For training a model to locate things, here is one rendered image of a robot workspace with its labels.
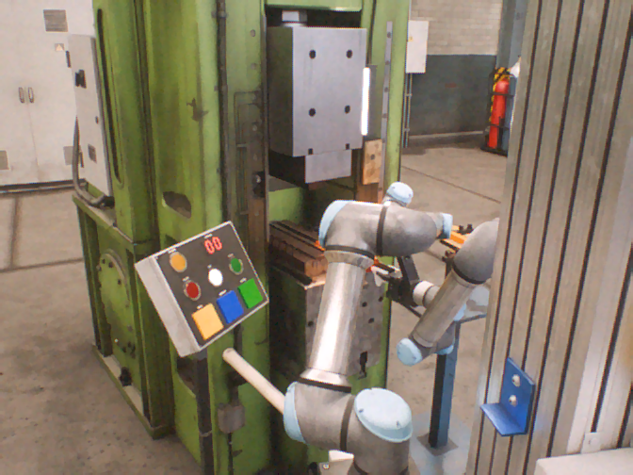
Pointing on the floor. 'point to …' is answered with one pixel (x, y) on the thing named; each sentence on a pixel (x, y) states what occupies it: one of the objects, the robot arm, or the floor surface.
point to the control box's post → (203, 410)
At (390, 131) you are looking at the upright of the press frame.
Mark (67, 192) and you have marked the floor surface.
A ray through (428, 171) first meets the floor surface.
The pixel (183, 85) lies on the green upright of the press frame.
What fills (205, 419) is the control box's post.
